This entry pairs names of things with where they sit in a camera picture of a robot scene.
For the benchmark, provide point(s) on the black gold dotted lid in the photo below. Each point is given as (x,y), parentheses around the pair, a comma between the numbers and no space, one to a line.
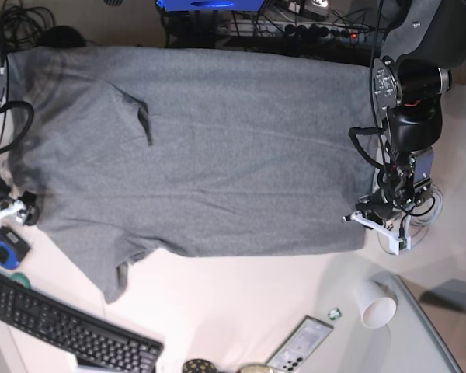
(199,366)

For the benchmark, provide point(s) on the black power strip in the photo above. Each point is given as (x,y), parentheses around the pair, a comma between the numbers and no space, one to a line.
(264,28)

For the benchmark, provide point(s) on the smartphone clear case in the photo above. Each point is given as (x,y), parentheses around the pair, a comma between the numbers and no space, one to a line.
(300,345)

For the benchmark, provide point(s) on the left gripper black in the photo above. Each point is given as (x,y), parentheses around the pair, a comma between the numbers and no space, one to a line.
(376,208)

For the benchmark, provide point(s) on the blue black tape measure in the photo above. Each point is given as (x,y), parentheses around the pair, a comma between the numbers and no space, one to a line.
(13,248)

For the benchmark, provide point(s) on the blue box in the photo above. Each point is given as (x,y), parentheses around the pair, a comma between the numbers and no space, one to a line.
(220,5)

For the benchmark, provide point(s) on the green tape roll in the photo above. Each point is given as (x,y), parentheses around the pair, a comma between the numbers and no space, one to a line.
(21,279)

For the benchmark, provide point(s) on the grey t-shirt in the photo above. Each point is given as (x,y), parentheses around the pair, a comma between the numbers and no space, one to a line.
(200,152)

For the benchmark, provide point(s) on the gold round tin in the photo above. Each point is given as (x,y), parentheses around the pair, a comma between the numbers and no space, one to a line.
(255,368)

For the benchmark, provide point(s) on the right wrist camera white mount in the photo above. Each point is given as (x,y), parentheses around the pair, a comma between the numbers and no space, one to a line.
(10,208)

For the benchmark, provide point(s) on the small green white chip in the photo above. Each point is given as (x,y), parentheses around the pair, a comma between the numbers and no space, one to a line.
(334,314)

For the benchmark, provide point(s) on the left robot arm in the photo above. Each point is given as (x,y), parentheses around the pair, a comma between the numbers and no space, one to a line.
(410,69)

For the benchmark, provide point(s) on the white paper cup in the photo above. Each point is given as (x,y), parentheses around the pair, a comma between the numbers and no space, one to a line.
(376,308)

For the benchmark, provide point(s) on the black keyboard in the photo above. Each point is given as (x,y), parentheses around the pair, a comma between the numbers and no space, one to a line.
(88,338)

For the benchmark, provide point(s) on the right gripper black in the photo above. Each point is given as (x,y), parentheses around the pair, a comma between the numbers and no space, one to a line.
(28,198)

